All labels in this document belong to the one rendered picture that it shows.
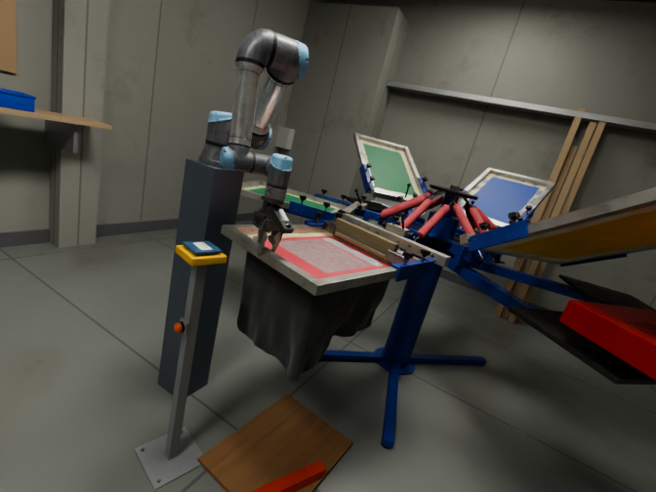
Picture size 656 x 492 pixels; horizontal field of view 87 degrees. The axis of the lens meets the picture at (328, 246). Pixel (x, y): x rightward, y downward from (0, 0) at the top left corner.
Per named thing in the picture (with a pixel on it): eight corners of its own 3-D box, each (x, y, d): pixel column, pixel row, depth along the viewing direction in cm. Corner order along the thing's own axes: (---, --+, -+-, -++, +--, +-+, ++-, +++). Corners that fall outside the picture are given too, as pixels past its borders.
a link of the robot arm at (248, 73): (242, 12, 109) (223, 168, 116) (275, 25, 115) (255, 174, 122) (234, 24, 119) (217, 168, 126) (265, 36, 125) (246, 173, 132)
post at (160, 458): (154, 491, 134) (185, 264, 107) (134, 449, 148) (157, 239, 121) (207, 462, 150) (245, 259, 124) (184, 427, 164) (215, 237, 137)
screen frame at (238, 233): (314, 296, 110) (317, 285, 109) (221, 232, 146) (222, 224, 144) (429, 270, 168) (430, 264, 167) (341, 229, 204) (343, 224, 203)
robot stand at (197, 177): (157, 384, 185) (185, 158, 151) (185, 368, 200) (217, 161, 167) (180, 401, 177) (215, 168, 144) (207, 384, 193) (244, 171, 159)
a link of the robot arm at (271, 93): (231, 129, 161) (272, 21, 118) (263, 137, 168) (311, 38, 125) (232, 150, 156) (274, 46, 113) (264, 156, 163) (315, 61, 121)
